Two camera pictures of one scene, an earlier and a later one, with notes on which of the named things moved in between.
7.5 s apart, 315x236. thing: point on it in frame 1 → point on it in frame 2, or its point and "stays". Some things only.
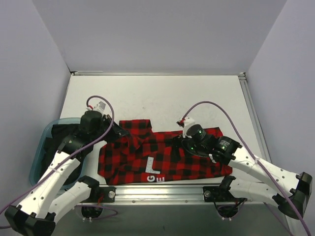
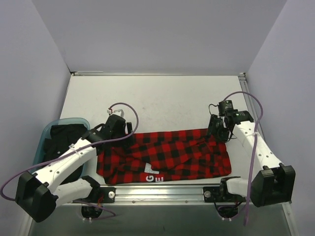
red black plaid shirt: [140, 154] stays
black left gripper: [115, 128] → [127, 132]
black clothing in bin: [51, 146] stays
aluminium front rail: [177, 194] stays
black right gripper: [188, 144] → [217, 127]
